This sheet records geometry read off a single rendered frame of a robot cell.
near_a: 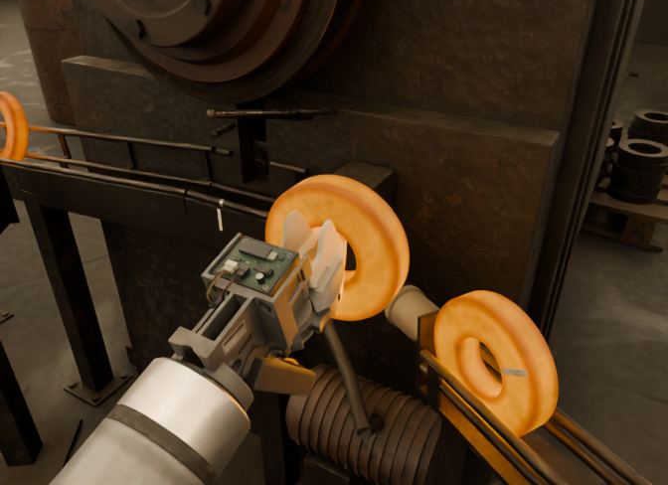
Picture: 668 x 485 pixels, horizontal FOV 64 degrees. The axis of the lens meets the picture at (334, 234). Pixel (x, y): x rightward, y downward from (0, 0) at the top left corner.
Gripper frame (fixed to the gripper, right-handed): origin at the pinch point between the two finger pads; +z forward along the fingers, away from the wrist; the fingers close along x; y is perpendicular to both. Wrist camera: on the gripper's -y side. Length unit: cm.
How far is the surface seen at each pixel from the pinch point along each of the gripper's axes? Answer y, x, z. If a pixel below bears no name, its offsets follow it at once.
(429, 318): -14.4, -8.6, 3.8
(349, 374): -28.7, 2.0, 0.2
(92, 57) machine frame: -8, 77, 33
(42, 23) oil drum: -72, 284, 147
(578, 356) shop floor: -109, -28, 71
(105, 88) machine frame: -10, 68, 27
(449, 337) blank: -14.4, -11.6, 2.2
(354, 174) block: -10.8, 9.6, 20.6
